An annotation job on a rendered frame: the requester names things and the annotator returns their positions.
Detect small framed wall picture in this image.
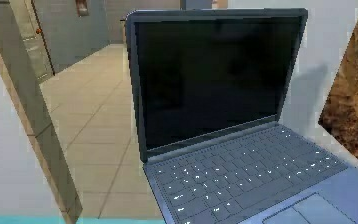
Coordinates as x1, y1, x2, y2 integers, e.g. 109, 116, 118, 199
75, 0, 90, 17

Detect grey open laptop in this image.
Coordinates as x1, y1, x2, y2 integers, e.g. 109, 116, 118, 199
125, 8, 358, 224

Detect grey room door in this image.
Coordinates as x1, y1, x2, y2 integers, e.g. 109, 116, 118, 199
9, 0, 56, 84

